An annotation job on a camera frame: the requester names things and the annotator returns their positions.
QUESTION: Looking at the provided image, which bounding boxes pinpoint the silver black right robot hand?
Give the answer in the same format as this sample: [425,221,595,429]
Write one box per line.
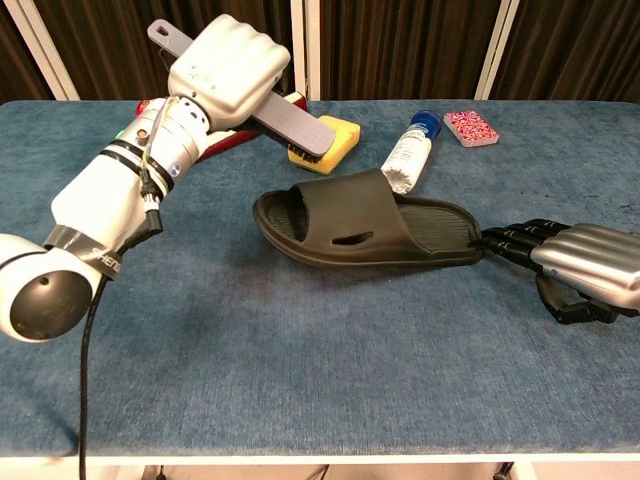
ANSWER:
[469,218,640,326]

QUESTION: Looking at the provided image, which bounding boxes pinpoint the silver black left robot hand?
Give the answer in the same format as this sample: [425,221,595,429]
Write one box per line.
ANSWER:
[167,13,292,132]

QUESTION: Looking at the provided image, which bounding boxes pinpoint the grey tool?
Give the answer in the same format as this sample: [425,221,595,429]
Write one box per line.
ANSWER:
[147,18,336,164]

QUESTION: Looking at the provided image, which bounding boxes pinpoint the black rubber slipper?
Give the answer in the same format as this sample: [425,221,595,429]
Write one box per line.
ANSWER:
[251,168,484,269]

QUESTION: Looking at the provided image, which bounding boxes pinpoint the dark red folded fan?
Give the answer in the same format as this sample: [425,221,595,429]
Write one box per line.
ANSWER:
[197,91,309,164]

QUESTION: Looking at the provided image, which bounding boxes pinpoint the red detergent bottle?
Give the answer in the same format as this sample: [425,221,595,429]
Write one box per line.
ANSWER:
[135,98,167,119]

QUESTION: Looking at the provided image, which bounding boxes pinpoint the dark pleated curtain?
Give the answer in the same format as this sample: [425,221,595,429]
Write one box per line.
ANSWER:
[0,4,54,104]
[489,0,640,104]
[319,0,501,101]
[32,0,296,101]

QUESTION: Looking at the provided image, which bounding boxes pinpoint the yellow sponge with hole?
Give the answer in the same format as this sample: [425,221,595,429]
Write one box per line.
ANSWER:
[287,114,362,176]

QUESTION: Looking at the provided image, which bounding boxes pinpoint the white spray bottle blue cap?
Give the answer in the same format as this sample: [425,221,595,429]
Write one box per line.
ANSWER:
[380,109,443,195]

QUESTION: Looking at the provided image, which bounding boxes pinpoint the blue table cloth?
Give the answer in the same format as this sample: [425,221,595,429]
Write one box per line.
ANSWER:
[0,99,640,459]

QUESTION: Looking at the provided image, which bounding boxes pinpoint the white partition post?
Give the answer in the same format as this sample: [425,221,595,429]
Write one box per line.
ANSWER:
[3,0,81,101]
[289,0,322,101]
[473,0,521,101]

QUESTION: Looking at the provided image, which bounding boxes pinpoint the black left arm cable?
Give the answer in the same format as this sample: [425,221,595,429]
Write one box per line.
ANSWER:
[77,164,166,480]

